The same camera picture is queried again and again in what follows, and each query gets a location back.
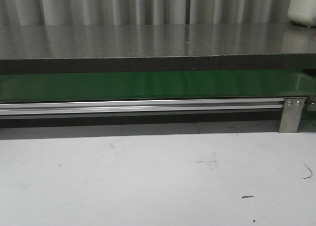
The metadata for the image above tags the green conveyor belt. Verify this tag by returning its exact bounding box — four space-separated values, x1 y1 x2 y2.
0 70 316 103

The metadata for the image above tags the dark grey raised platform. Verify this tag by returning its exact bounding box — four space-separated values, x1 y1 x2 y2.
0 23 316 75

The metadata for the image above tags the grey pleated curtain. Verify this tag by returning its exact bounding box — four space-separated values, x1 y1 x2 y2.
0 0 290 26

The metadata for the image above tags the aluminium conveyor side rail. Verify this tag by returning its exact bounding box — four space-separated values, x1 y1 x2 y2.
0 97 307 117

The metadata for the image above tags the steel conveyor support bracket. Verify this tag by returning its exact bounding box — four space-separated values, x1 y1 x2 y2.
278 97 306 133

